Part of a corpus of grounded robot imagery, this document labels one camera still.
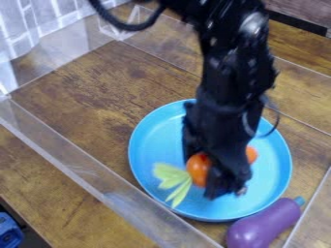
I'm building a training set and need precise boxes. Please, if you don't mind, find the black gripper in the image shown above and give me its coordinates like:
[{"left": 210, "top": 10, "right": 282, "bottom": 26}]
[{"left": 183, "top": 86, "right": 265, "bottom": 201}]

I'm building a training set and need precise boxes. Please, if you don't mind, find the orange toy carrot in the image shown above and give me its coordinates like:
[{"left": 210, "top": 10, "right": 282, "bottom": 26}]
[{"left": 151, "top": 145, "right": 261, "bottom": 209}]

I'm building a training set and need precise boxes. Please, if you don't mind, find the blue round plastic tray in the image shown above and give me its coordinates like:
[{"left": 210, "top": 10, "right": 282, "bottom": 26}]
[{"left": 128, "top": 101, "right": 293, "bottom": 222}]

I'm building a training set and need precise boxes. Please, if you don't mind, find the purple toy eggplant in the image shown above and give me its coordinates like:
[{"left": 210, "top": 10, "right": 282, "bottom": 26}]
[{"left": 227, "top": 196, "right": 306, "bottom": 248}]

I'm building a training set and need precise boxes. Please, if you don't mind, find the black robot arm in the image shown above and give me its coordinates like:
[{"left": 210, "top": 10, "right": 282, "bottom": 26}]
[{"left": 159, "top": 0, "right": 277, "bottom": 200}]

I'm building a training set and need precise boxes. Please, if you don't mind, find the blue object at corner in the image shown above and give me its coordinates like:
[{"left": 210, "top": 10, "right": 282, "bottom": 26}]
[{"left": 0, "top": 212, "right": 23, "bottom": 248}]

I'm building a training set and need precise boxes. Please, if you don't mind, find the white tiled curtain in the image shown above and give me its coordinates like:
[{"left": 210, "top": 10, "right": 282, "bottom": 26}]
[{"left": 0, "top": 0, "right": 131, "bottom": 62}]

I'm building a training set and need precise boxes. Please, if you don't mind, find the clear acrylic enclosure wall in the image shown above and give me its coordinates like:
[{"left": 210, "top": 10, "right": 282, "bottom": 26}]
[{"left": 0, "top": 0, "right": 331, "bottom": 248}]

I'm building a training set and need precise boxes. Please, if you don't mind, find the black braided cable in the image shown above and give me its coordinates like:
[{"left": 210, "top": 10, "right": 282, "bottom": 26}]
[{"left": 88, "top": 0, "right": 167, "bottom": 33}]

